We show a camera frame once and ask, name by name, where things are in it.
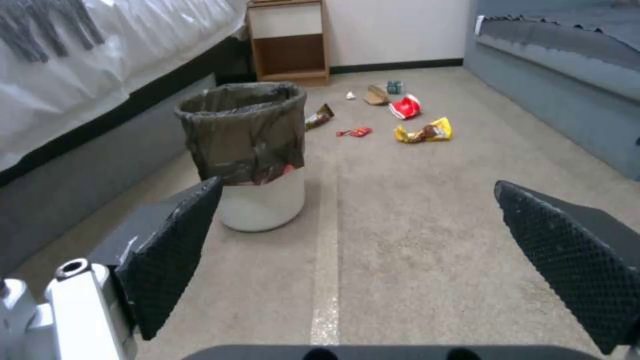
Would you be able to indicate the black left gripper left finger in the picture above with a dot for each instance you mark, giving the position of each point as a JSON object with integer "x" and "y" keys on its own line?
{"x": 165, "y": 255}

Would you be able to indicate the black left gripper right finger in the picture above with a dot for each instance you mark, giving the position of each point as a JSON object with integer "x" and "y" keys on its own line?
{"x": 570, "y": 255}

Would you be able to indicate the white trash can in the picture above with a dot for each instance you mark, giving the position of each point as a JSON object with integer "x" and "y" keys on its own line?
{"x": 255, "y": 176}

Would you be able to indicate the dark plastic bin liner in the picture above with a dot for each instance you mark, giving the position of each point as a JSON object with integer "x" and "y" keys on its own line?
{"x": 245, "y": 131}

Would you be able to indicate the bed with white cover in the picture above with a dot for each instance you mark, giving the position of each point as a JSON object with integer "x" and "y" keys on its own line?
{"x": 85, "y": 93}

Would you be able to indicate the blue-grey sofa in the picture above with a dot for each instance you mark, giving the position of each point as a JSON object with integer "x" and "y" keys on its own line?
{"x": 560, "y": 67}

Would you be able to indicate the yellow chip bag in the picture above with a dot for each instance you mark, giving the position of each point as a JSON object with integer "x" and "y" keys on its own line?
{"x": 425, "y": 132}

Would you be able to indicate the brown snack wrapper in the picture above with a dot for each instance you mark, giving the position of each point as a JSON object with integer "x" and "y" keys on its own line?
{"x": 320, "y": 117}

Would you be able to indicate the red and white snack bag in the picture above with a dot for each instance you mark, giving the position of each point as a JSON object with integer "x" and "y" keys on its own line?
{"x": 406, "y": 108}

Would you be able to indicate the small red candy wrapper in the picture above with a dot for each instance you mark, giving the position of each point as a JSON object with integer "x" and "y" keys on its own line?
{"x": 356, "y": 132}

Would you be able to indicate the small green box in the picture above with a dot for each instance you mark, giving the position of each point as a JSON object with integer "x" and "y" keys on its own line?
{"x": 395, "y": 87}

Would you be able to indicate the crumpled white paper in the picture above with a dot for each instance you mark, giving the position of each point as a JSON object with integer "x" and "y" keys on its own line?
{"x": 351, "y": 96}

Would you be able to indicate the wooden nightstand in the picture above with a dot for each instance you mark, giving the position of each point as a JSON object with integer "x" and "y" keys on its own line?
{"x": 290, "y": 41}

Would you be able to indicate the brown cardboard piece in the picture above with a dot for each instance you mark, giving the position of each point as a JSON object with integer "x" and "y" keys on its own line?
{"x": 376, "y": 96}

